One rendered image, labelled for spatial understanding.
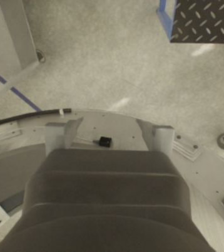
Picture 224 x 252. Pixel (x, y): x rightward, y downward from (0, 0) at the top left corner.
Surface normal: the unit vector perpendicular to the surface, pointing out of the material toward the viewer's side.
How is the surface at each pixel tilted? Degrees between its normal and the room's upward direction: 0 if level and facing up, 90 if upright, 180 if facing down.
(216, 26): 0
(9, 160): 35
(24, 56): 0
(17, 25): 0
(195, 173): 90
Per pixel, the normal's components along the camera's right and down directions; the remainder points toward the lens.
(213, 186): -0.03, -0.77
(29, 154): 0.28, 0.61
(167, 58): -0.12, 0.64
